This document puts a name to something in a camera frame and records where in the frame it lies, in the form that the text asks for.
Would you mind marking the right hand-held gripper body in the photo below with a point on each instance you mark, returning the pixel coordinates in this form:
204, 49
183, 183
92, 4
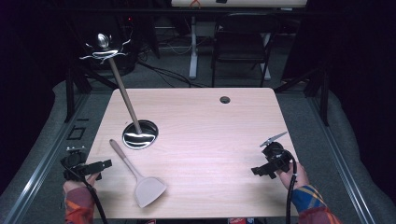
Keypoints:
275, 157

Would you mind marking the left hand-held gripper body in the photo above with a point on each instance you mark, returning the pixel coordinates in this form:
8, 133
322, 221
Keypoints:
74, 161

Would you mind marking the beige silicone spatula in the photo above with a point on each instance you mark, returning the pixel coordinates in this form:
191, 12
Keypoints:
147, 189

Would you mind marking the chrome utensil stand wooden pole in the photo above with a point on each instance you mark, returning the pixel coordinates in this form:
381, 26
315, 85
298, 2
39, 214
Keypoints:
124, 95

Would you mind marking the person's left hand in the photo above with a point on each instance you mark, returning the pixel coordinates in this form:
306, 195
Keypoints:
76, 184

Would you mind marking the person's right hand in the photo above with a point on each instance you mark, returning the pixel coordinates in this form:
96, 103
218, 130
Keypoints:
299, 177

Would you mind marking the red packet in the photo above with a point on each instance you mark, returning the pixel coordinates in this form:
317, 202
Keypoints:
238, 221

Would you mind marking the black metal stand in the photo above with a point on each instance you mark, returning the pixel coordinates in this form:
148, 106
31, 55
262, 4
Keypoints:
320, 93
73, 93

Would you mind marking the black folding chair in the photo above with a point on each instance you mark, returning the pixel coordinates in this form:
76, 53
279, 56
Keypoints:
241, 40

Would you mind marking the white desk with white leg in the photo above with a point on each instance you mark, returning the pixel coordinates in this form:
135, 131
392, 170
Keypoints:
239, 3

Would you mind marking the orange clip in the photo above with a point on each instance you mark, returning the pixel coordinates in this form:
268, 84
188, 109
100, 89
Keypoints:
195, 3

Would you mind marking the aluminium floor rail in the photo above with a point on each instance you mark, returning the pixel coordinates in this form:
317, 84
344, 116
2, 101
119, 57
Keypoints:
337, 161
40, 168

